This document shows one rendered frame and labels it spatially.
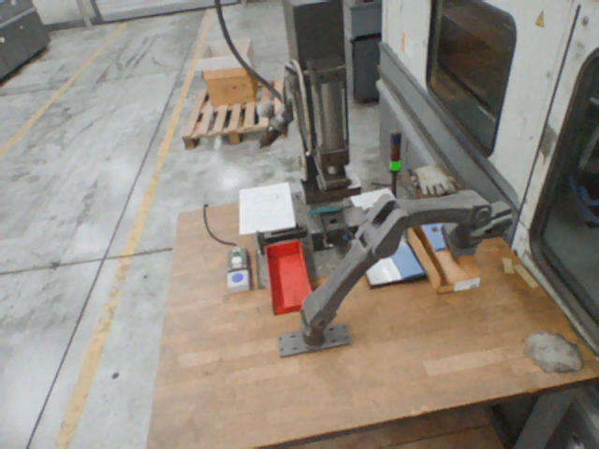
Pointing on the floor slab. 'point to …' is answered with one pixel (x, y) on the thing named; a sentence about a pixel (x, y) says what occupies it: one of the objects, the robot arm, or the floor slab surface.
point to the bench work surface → (351, 357)
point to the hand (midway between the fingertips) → (448, 246)
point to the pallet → (198, 119)
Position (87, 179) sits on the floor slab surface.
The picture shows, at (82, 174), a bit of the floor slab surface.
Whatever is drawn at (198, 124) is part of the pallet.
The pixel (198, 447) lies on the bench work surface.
